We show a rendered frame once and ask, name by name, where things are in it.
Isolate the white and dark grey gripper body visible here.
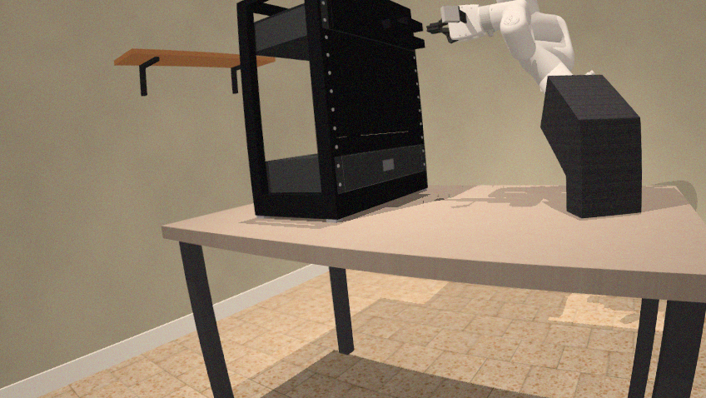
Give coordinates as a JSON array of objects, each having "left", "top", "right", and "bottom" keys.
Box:
[{"left": 448, "top": 5, "right": 486, "bottom": 42}]

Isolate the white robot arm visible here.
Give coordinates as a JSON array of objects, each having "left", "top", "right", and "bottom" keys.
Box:
[{"left": 440, "top": 0, "right": 574, "bottom": 94}]

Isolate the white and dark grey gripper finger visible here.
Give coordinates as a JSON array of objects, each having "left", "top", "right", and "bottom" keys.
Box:
[
  {"left": 427, "top": 27, "right": 459, "bottom": 43},
  {"left": 426, "top": 18, "right": 448, "bottom": 28}
]

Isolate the black equipment rack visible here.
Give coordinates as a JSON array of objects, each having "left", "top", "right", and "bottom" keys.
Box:
[{"left": 236, "top": 0, "right": 428, "bottom": 223}]

